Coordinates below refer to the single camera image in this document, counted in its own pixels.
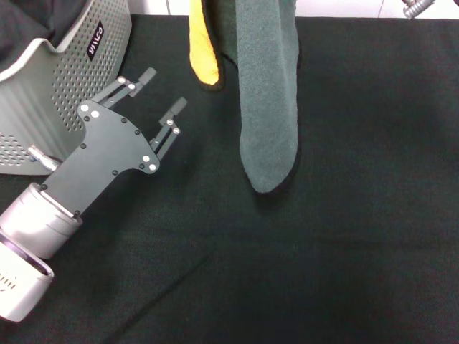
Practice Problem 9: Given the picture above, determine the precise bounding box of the grey right gripper cable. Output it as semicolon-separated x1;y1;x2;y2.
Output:
401;0;437;19

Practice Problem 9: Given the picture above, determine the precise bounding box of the yellow and grey towel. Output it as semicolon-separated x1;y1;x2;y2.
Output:
188;0;302;196

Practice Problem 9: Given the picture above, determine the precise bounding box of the grey perforated storage box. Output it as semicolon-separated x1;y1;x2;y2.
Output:
0;0;133;176

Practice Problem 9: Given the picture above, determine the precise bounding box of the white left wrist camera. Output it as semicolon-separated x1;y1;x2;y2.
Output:
0;232;55;323

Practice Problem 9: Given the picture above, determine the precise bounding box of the black tablecloth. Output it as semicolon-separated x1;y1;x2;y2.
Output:
0;14;459;344

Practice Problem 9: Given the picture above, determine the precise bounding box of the black cloth box liner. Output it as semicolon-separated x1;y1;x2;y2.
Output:
0;0;90;69

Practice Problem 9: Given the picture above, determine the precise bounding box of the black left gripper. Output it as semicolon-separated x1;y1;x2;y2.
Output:
39;67;188;219

